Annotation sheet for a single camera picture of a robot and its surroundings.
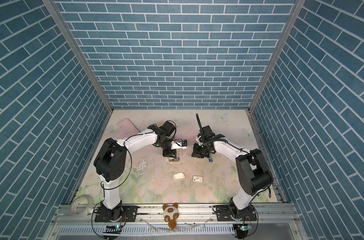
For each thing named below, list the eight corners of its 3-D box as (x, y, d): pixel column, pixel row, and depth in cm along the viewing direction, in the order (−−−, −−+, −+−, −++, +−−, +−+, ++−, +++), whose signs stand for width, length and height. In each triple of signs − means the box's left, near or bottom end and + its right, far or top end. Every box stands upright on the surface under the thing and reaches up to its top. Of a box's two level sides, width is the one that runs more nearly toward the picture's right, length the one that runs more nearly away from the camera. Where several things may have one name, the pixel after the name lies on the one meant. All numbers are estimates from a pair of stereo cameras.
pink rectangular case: (125, 140, 104) (123, 138, 102) (114, 126, 112) (112, 124, 110) (139, 132, 109) (138, 129, 107) (128, 119, 117) (127, 116, 115)
